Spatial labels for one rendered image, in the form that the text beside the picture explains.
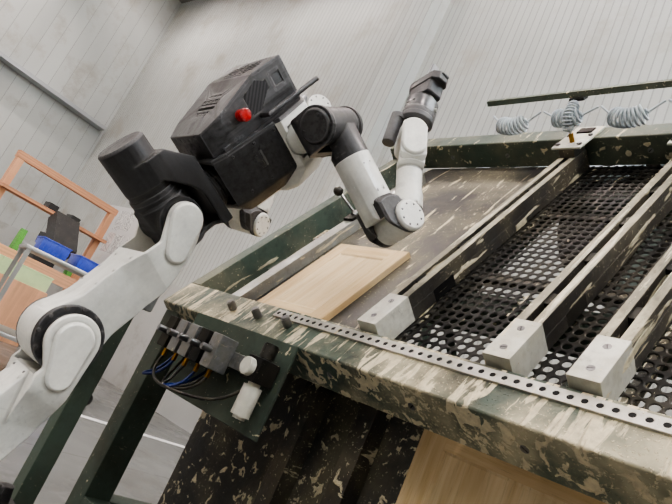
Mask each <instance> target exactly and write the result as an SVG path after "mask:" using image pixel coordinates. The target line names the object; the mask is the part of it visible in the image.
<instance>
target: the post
mask: <svg viewBox="0 0 672 504"><path fill-rule="evenodd" d="M133 318H134V317H133ZM133 318H132V319H133ZM132 319H131V320H129V321H128V322H127V323H126V324H124V325H123V326H122V327H121V328H119V329H118V330H117V331H116V332H114V333H113V334H112V335H111V336H110V337H109V339H108V340H107V341H106V342H105V344H104V345H103V348H102V351H101V352H100V354H99V355H98V357H97V358H96V359H95V360H94V361H93V362H92V363H91V365H89V366H88V368H87V369H86V371H85V372H84V374H83V375H82V377H81V378H80V380H79V381H78V383H77V384H76V386H75V388H74V389H73V391H72V392H71V394H70V395H69V397H68V398H67V400H66V401H65V402H64V403H63V404H62V405H61V406H60V407H59V408H58V409H57V410H56V411H55V412H54V413H53V414H52V415H51V416H50V418H49V419H48V421H47V423H46V425H45V427H44V429H43V430H42V432H41V434H40V436H39V438H38V439H37V441H36V443H35V445H34V447H33V448H32V450H31V452H30V454H29V456H28V458H27V459H26V461H25V463H24V465H23V467H22V468H21V470H20V472H19V474H18V476H17V477H16V479H15V481H14V483H13V485H14V487H15V488H14V490H13V493H12V496H11V498H12V499H13V501H14V503H15V504H33V503H34V501H35V500H36V498H37V496H38V494H39V492H40V490H41V488H42V487H43V485H44V483H45V481H46V479H47V477H48V475H49V474H50V472H51V470H52V468H53V466H54V464H55V462H56V461H57V459H58V457H59V455H60V453H61V451H62V449H63V448H64V446H65V444H66V442H67V440H68V438H69V436H70V435H71V433H72V431H73V429H74V427H75V425H76V423H77V422H78V420H79V418H80V416H81V414H82V412H83V410H84V409H85V407H86V405H87V403H88V401H89V399H90V397H91V396H92V394H93V392H94V390H95V388H96V386H97V384H98V383H99V381H100V379H101V377H102V375H103V373H104V371H105V370H106V368H107V366H108V364H109V362H110V360H111V358H112V357H113V355H114V353H115V351H116V349H117V347H118V345H119V344H120V342H121V340H122V338H123V336H124V334H125V332H126V331H127V329H128V327H129V325H130V323H131V321H132Z"/></svg>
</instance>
